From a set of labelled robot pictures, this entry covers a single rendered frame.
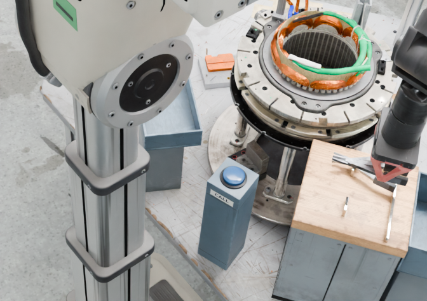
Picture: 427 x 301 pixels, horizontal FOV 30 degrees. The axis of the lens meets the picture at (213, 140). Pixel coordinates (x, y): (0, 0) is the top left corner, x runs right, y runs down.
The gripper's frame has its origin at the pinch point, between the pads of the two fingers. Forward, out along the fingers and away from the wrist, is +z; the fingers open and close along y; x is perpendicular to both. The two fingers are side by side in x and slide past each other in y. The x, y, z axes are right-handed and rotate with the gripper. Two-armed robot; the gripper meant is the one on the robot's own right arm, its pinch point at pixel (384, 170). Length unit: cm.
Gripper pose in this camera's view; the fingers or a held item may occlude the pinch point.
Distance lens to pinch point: 132.3
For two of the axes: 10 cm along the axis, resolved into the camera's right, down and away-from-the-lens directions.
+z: -1.0, 6.3, 7.7
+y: 2.6, -7.3, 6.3
